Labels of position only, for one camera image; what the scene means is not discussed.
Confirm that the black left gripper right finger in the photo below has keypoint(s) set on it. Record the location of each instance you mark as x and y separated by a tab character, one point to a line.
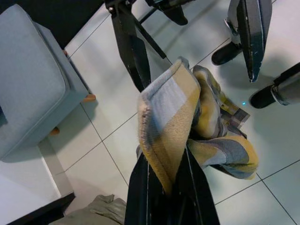
197	201

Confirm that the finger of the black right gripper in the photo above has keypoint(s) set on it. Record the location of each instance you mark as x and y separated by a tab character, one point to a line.
131	47
254	35

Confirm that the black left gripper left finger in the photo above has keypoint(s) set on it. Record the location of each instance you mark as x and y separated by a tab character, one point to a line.
143	199

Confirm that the yellow grey plaid shirt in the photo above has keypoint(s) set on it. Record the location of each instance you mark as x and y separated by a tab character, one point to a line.
168	117

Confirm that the silver right robot leg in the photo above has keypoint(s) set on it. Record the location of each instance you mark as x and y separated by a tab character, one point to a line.
225	55

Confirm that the silver robot leg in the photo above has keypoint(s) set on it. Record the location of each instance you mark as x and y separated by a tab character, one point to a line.
225	55
286	86

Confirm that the olive green sack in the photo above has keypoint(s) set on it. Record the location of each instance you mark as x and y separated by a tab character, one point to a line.
105	211

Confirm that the silver left robot leg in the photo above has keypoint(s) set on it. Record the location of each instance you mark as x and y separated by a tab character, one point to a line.
286	86

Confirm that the grey upholstered footstool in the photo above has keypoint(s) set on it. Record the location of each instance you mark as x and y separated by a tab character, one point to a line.
28	82

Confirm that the black door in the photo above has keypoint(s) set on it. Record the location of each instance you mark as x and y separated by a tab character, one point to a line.
35	215

